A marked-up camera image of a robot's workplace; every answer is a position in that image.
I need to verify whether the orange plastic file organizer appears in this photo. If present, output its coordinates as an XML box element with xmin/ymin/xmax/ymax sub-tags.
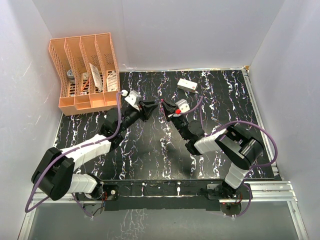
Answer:
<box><xmin>48</xmin><ymin>32</ymin><xmax>120</xmax><ymax>116</ymax></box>

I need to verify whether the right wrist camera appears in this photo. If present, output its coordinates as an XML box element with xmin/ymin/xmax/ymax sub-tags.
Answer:
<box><xmin>175</xmin><ymin>99</ymin><xmax>190</xmax><ymax>115</ymax></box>

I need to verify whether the white packet in organizer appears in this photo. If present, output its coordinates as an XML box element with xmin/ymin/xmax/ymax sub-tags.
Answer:
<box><xmin>89</xmin><ymin>63</ymin><xmax>103</xmax><ymax>92</ymax></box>

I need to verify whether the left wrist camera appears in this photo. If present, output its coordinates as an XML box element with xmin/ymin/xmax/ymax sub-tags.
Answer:
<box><xmin>124</xmin><ymin>90</ymin><xmax>142</xmax><ymax>111</ymax></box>

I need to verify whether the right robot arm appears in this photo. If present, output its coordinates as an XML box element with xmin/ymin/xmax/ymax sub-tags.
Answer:
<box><xmin>161</xmin><ymin>99</ymin><xmax>264</xmax><ymax>199</ymax></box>

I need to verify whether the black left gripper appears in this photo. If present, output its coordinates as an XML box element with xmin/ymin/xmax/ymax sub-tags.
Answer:
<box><xmin>117</xmin><ymin>100</ymin><xmax>157</xmax><ymax>134</ymax></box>

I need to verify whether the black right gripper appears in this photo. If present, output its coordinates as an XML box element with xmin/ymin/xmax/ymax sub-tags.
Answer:
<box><xmin>162</xmin><ymin>99</ymin><xmax>189</xmax><ymax>141</ymax></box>

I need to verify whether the white cardboard box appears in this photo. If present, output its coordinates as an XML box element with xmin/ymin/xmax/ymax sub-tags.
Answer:
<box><xmin>177</xmin><ymin>78</ymin><xmax>198</xmax><ymax>93</ymax></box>

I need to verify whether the round tin in organizer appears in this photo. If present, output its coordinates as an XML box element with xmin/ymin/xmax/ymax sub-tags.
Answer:
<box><xmin>66</xmin><ymin>69</ymin><xmax>75</xmax><ymax>81</ymax></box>

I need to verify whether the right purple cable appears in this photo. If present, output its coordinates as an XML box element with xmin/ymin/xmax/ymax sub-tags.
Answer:
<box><xmin>179</xmin><ymin>96</ymin><xmax>278</xmax><ymax>218</ymax></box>

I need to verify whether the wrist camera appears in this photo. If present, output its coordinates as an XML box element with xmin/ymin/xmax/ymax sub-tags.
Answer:
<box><xmin>124</xmin><ymin>90</ymin><xmax>142</xmax><ymax>111</ymax></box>
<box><xmin>175</xmin><ymin>99</ymin><xmax>190</xmax><ymax>115</ymax></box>

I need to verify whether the aluminium frame rail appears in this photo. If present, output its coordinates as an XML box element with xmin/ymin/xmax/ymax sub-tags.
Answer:
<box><xmin>18</xmin><ymin>182</ymin><xmax>310</xmax><ymax>240</ymax></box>

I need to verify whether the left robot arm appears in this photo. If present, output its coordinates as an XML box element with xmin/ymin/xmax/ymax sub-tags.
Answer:
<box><xmin>31</xmin><ymin>101</ymin><xmax>158</xmax><ymax>201</ymax></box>

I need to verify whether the white pouch in organizer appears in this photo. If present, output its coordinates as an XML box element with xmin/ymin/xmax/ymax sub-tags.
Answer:
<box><xmin>106</xmin><ymin>71</ymin><xmax>118</xmax><ymax>92</ymax></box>

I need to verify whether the purple cable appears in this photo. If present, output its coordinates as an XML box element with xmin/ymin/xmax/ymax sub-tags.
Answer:
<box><xmin>179</xmin><ymin>96</ymin><xmax>278</xmax><ymax>218</ymax></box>
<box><xmin>24</xmin><ymin>91</ymin><xmax>128</xmax><ymax>221</ymax></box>

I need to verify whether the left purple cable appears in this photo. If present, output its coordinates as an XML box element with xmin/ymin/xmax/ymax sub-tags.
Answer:
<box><xmin>24</xmin><ymin>91</ymin><xmax>128</xmax><ymax>221</ymax></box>

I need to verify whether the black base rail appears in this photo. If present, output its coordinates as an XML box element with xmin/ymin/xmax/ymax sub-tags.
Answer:
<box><xmin>76</xmin><ymin>179</ymin><xmax>252</xmax><ymax>211</ymax></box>

